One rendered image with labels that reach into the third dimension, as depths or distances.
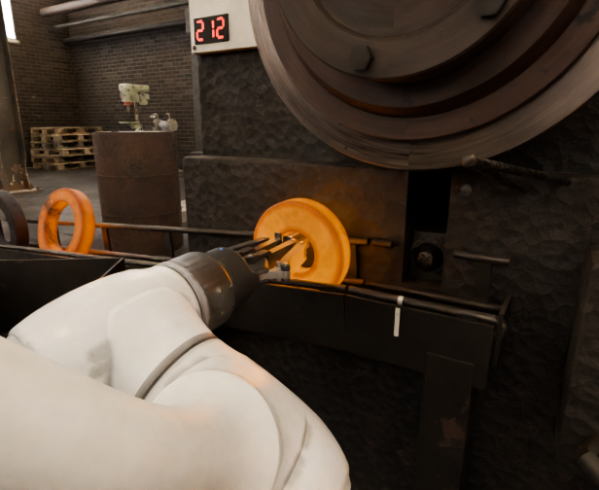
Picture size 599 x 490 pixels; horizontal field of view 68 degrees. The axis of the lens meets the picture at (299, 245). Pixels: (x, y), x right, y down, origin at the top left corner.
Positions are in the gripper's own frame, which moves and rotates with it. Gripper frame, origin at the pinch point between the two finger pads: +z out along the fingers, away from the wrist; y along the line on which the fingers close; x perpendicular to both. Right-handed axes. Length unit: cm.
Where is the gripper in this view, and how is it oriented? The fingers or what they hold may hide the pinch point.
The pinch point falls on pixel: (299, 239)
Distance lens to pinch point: 66.8
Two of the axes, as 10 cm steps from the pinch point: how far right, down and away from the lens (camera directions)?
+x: -0.3, -9.5, -3.0
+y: 8.6, 1.3, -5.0
